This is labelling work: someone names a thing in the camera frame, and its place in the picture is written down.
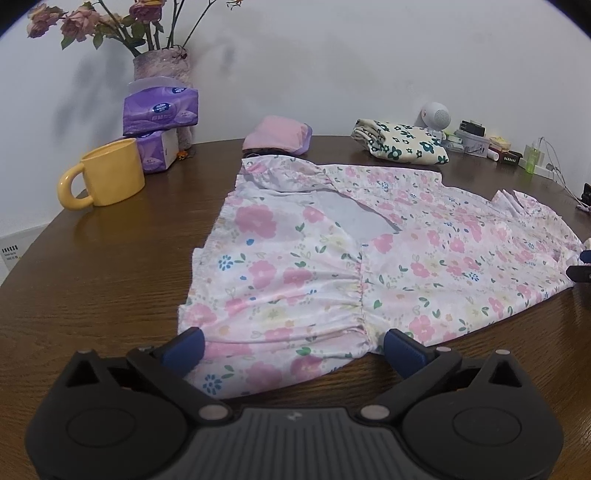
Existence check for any grey printed tin box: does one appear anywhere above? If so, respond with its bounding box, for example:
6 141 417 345
455 129 490 158

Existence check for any dried rose bouquet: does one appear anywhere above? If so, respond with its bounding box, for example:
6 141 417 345
27 0 245 58

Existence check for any pink floral dress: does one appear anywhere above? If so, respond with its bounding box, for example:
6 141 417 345
178 154 585 400

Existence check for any purple soft tissue pack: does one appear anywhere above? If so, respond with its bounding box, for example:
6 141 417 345
123 78 200 137

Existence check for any green spray bottle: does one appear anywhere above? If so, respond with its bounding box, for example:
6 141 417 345
523 144 542 175

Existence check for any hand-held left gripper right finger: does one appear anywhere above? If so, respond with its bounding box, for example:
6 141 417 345
359 329 528 426

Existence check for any white robot speaker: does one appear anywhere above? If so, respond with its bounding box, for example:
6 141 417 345
421 102 451 140

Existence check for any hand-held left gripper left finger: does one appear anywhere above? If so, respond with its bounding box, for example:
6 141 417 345
64 326 232 426

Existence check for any yellow mug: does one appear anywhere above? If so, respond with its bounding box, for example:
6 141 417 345
57 137 146 210

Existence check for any fuzzy purple vase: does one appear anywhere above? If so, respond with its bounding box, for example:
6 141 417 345
133 46 195 151

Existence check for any purple white tissue pack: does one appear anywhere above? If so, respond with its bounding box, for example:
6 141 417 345
135 128 180 174

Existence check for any plain pink cloth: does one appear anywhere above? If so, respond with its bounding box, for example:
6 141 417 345
242 115 313 155

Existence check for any cream green-flowered folded cloth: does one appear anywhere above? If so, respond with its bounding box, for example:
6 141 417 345
351 119 450 165

